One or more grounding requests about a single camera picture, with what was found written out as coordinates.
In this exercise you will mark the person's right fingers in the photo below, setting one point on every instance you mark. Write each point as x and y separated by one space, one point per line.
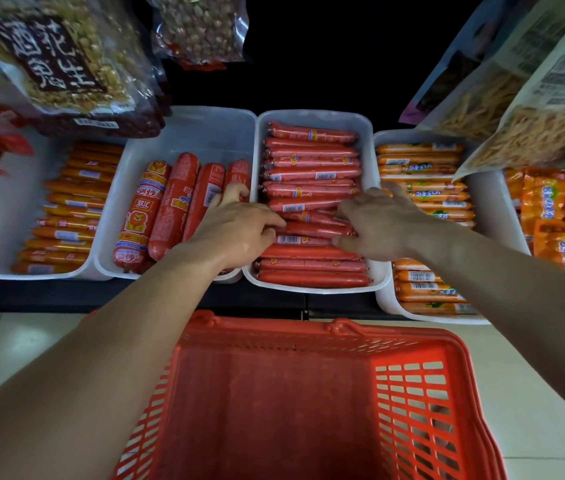
350 210

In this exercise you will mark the thin red sausage stick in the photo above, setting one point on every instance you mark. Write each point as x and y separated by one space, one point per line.
312 229

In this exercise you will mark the person's left fingers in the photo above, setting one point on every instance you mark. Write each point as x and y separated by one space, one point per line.
270 224

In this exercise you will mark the red plastic shopping basket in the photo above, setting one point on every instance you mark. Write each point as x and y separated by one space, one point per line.
282 409

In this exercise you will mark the row of green-labelled orange sausages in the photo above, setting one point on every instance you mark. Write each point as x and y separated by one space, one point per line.
432 169

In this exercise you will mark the person's right hand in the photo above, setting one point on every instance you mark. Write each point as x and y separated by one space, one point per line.
387 224

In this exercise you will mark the clear bag of nuts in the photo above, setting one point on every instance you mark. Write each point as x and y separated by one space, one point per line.
200 29

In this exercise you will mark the person's right forearm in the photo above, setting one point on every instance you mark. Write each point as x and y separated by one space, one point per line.
512 289

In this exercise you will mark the purple snack bag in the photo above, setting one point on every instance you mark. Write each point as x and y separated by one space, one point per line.
455 69

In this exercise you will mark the large red sausage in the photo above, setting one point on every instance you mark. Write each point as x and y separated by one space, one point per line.
205 194
237 172
140 219
175 204

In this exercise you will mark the row of plain orange sausages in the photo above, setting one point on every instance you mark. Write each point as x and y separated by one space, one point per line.
70 209

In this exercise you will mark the bag of red-skinned peanuts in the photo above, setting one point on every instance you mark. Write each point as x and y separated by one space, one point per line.
127 122

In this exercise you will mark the pile of orange sausage packets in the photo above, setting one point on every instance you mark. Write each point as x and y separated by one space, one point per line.
562 219

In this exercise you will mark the peanut bag with dark label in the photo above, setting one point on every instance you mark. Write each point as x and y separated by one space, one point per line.
62 49

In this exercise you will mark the person's left forearm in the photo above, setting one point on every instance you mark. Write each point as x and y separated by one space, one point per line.
87 374

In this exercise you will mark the person's left hand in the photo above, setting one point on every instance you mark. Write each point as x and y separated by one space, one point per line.
230 229

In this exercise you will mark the stack of red sausages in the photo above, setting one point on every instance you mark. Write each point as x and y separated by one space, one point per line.
312 169

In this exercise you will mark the bag of fried strips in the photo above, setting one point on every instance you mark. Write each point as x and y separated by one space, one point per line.
547 124
487 102

